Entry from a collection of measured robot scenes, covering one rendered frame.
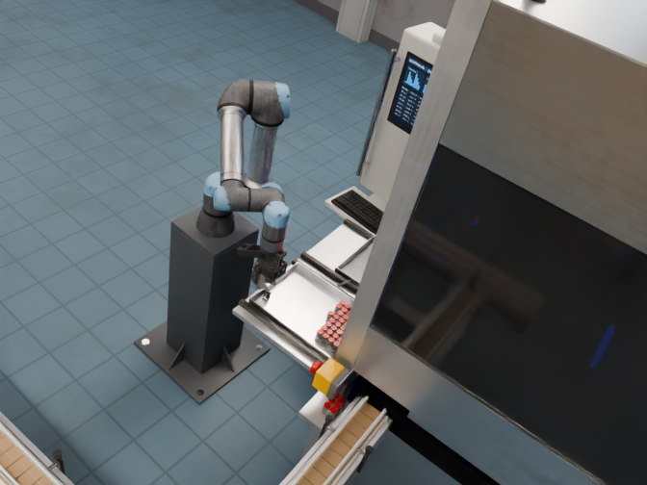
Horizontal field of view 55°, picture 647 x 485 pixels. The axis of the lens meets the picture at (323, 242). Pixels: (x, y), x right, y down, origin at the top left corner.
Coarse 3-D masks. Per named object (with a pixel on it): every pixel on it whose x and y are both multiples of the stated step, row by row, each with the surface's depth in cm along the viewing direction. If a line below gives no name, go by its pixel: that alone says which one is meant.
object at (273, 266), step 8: (272, 256) 192; (280, 256) 191; (256, 264) 196; (264, 264) 195; (272, 264) 194; (280, 264) 194; (264, 272) 198; (272, 272) 193; (280, 272) 198; (272, 280) 196
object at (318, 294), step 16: (288, 272) 218; (304, 272) 221; (272, 288) 213; (288, 288) 215; (304, 288) 216; (320, 288) 218; (336, 288) 215; (256, 304) 203; (272, 304) 208; (288, 304) 209; (304, 304) 211; (320, 304) 212; (288, 320) 204; (304, 320) 205; (320, 320) 207; (304, 336) 200; (320, 352) 194
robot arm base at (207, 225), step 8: (200, 216) 239; (208, 216) 236; (216, 216) 235; (224, 216) 236; (232, 216) 241; (200, 224) 239; (208, 224) 237; (216, 224) 238; (224, 224) 238; (232, 224) 242; (208, 232) 238; (216, 232) 238; (224, 232) 240
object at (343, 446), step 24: (360, 408) 176; (336, 432) 167; (360, 432) 173; (384, 432) 176; (312, 456) 164; (336, 456) 166; (360, 456) 167; (288, 480) 158; (312, 480) 159; (336, 480) 161
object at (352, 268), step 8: (368, 240) 237; (360, 248) 234; (368, 248) 239; (352, 256) 231; (360, 256) 234; (368, 256) 235; (344, 264) 227; (352, 264) 230; (360, 264) 231; (344, 272) 221; (352, 272) 227; (360, 272) 228; (352, 280) 220; (360, 280) 225
